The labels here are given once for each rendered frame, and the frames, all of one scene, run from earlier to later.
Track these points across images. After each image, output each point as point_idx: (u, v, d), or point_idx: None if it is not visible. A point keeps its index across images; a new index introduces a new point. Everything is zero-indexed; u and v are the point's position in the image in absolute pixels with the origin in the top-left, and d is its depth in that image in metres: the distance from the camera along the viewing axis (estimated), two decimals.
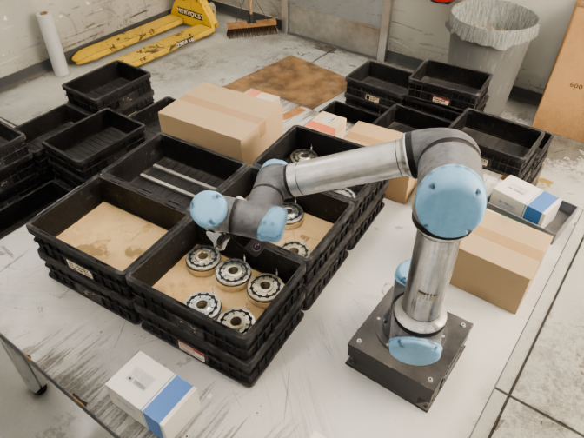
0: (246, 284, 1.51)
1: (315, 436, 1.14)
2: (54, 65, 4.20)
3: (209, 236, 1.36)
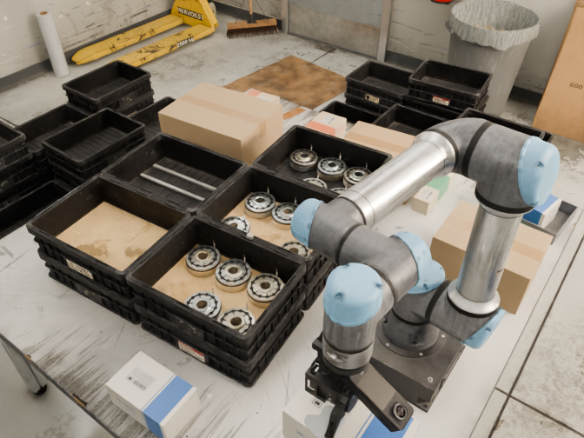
0: (246, 284, 1.51)
1: None
2: (54, 65, 4.20)
3: (310, 425, 0.86)
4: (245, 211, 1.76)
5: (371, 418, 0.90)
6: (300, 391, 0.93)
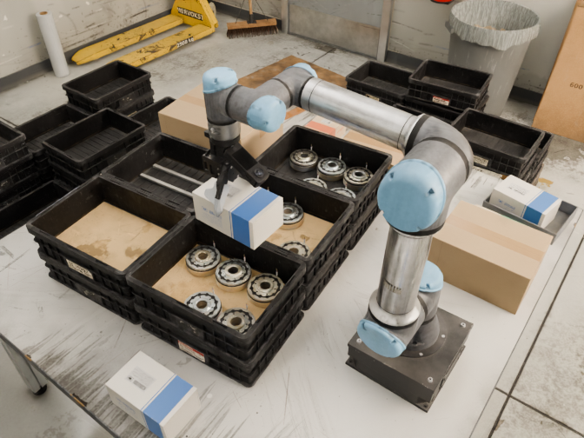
0: (246, 284, 1.51)
1: None
2: (54, 65, 4.20)
3: (208, 195, 1.31)
4: None
5: (250, 195, 1.34)
6: (205, 182, 1.38)
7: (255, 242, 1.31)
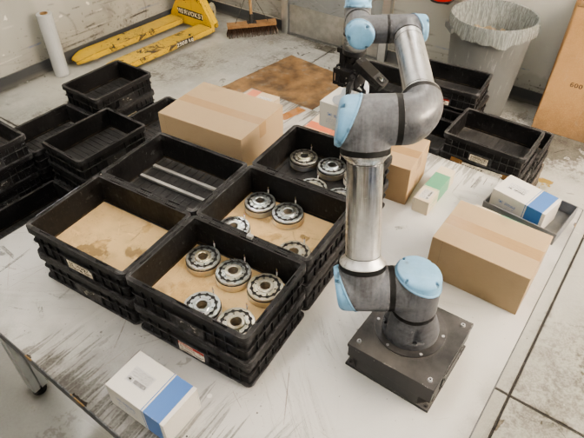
0: (246, 284, 1.51)
1: (340, 88, 1.76)
2: (54, 65, 4.20)
3: (335, 100, 1.66)
4: (245, 211, 1.76)
5: None
6: (328, 95, 1.73)
7: None
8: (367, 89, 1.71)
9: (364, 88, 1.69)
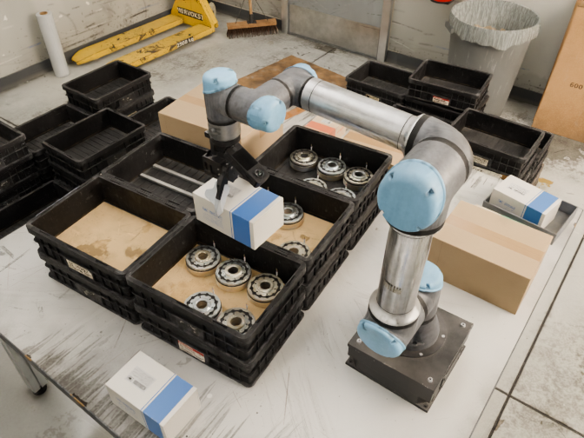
0: (246, 284, 1.51)
1: None
2: (54, 65, 4.20)
3: (208, 195, 1.31)
4: None
5: (251, 195, 1.34)
6: (206, 183, 1.38)
7: (255, 242, 1.31)
8: None
9: None
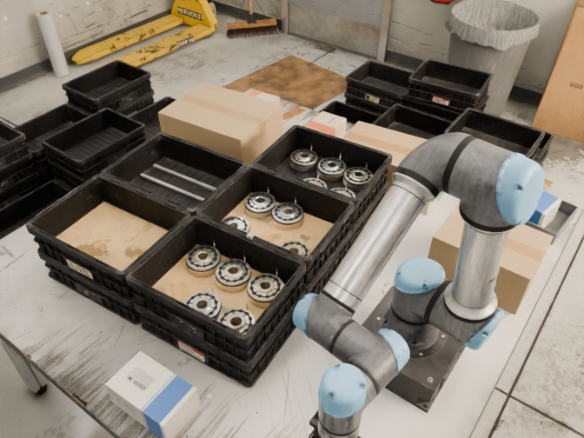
0: (246, 284, 1.51)
1: None
2: (54, 65, 4.20)
3: None
4: (245, 211, 1.76)
5: None
6: None
7: None
8: None
9: None
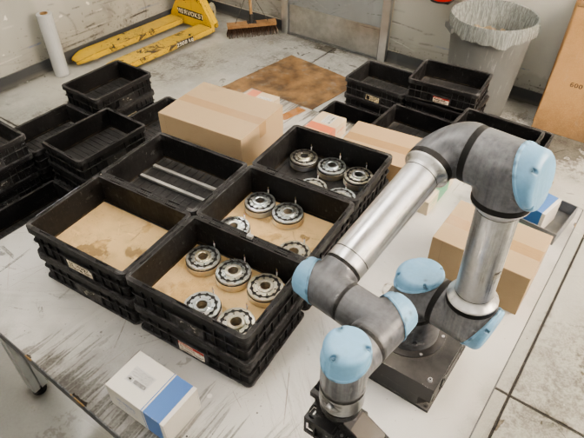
0: (246, 284, 1.51)
1: None
2: (54, 65, 4.20)
3: None
4: (245, 211, 1.76)
5: None
6: None
7: None
8: None
9: None
